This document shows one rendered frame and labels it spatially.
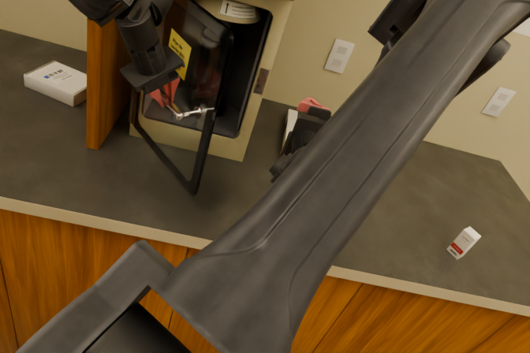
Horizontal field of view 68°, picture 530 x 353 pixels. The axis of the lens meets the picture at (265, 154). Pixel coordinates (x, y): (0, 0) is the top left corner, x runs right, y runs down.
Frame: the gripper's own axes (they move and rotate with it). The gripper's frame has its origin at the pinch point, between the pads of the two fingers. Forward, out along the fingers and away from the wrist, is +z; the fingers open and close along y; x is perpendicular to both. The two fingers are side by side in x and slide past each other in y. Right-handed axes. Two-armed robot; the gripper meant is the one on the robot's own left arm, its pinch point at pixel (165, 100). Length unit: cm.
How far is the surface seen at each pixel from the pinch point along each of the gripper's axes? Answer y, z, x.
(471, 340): -39, 73, 72
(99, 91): 8.2, 5.7, -18.7
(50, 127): 22.0, 18.5, -31.3
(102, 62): 4.7, -0.4, -19.3
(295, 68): -55, 40, -23
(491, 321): -44, 63, 72
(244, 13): -27.4, -2.5, -9.1
